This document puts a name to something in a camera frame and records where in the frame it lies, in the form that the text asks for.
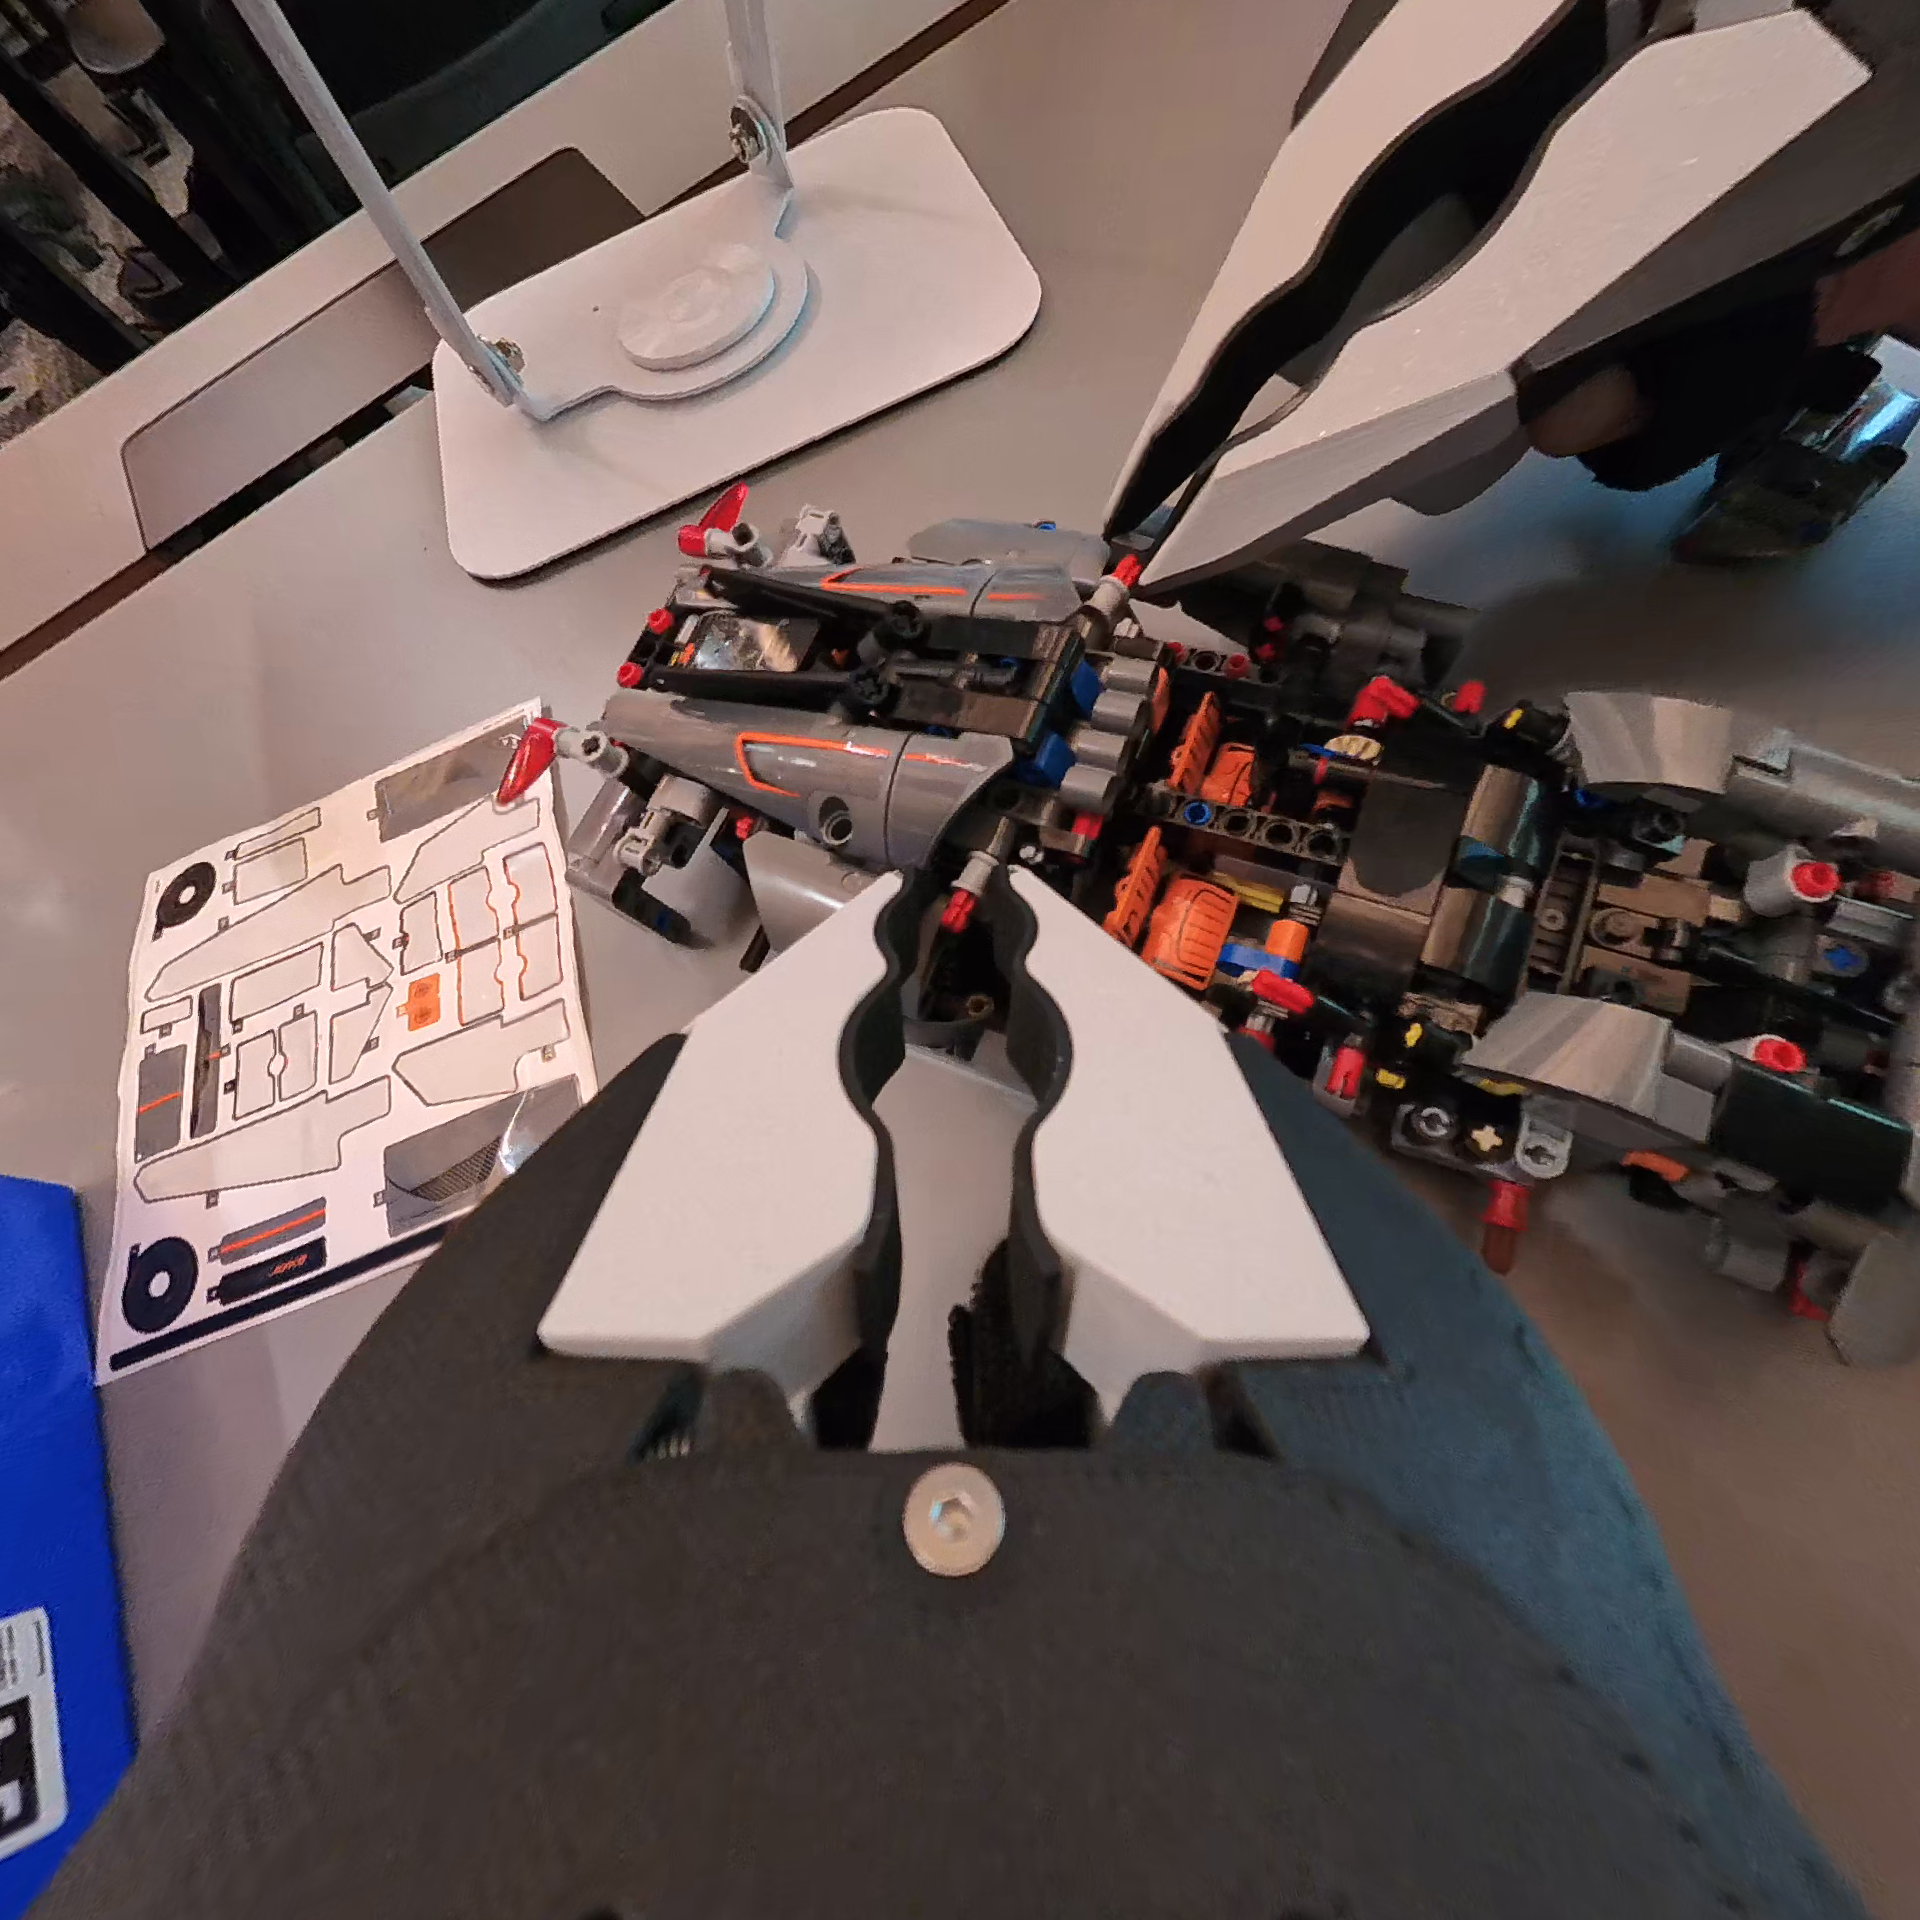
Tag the grey black lego car model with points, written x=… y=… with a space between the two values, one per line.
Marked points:
x=931 y=765

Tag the white sticker sheet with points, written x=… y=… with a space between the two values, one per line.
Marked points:
x=300 y=975

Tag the white metal stand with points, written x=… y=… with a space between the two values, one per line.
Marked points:
x=900 y=301

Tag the blue plastic bin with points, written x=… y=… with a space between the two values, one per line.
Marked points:
x=44 y=1425

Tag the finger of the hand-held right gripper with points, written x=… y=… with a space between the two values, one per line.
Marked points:
x=1650 y=164
x=1299 y=285

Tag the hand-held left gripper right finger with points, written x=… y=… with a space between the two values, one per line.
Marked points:
x=1184 y=1200

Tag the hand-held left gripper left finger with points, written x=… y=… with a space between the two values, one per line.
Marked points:
x=720 y=1200

